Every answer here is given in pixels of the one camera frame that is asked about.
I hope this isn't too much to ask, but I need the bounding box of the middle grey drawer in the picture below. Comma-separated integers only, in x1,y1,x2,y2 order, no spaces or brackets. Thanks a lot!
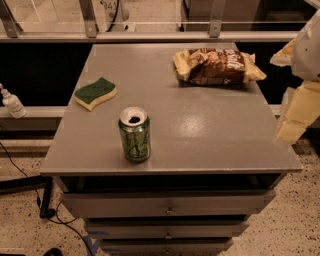
87,220,249,239

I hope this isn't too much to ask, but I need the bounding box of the bottom grey drawer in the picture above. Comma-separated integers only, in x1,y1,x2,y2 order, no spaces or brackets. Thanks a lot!
100,238,233,254

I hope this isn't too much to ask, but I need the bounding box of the metal railing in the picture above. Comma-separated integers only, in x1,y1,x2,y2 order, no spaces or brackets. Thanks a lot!
0,0,297,43

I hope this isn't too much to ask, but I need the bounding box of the white spray bottle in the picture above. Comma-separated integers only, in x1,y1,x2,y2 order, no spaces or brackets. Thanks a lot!
0,84,27,118

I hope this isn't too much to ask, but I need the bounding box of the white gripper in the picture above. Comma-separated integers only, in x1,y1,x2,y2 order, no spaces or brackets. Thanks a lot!
270,10,320,144

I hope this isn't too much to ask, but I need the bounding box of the green soda can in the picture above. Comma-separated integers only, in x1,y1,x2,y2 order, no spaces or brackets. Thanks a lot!
118,107,151,162

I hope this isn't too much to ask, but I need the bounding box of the green yellow sponge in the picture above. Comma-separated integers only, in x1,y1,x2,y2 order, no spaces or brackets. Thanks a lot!
74,77,117,111

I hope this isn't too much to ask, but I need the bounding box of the top grey drawer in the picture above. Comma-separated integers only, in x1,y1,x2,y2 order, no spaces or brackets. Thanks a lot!
62,190,275,218

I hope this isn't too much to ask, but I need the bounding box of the brown chip bag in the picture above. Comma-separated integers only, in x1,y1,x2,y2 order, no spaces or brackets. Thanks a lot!
173,48,266,86

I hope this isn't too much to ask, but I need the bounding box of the black table leg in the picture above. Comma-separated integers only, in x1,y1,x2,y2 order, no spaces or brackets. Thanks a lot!
0,175,55,219

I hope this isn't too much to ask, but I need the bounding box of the black floor cable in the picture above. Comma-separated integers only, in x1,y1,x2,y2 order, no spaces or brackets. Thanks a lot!
0,141,98,256

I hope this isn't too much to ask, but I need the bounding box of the grey drawer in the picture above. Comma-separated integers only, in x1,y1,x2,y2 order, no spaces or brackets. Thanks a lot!
87,220,249,239
100,238,233,254
62,190,275,218

